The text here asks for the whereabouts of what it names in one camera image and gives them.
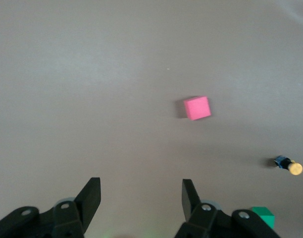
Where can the green foam cube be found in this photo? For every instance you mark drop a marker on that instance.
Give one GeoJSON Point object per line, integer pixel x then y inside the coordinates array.
{"type": "Point", "coordinates": [267, 215]}

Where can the brown table cover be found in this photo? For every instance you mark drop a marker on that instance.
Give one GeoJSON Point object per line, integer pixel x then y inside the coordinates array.
{"type": "Point", "coordinates": [92, 99]}

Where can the yellow-capped push button switch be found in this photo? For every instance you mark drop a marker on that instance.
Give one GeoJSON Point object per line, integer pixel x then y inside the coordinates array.
{"type": "Point", "coordinates": [287, 164]}

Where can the pink foam cube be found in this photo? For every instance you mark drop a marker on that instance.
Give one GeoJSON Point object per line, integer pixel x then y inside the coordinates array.
{"type": "Point", "coordinates": [197, 108]}

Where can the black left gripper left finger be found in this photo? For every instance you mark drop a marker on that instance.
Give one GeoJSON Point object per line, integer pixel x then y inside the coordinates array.
{"type": "Point", "coordinates": [90, 198]}

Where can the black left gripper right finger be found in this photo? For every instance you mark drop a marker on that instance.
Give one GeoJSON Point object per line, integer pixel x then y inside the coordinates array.
{"type": "Point", "coordinates": [188, 198]}

